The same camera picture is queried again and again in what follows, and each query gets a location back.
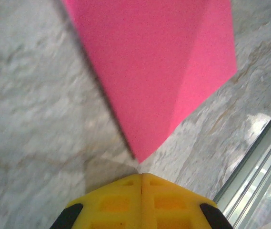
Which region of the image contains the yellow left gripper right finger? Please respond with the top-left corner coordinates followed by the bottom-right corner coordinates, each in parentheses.
top-left (141, 173), bottom-right (233, 229)

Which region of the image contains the pink paper sheet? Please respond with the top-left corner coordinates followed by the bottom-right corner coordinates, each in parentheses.
top-left (61, 0), bottom-right (238, 164)

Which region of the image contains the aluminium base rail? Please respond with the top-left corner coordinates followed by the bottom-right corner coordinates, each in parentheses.
top-left (212, 96), bottom-right (271, 229)

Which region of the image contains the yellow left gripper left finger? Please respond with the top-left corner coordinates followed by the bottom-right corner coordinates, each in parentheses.
top-left (49, 173), bottom-right (142, 229)

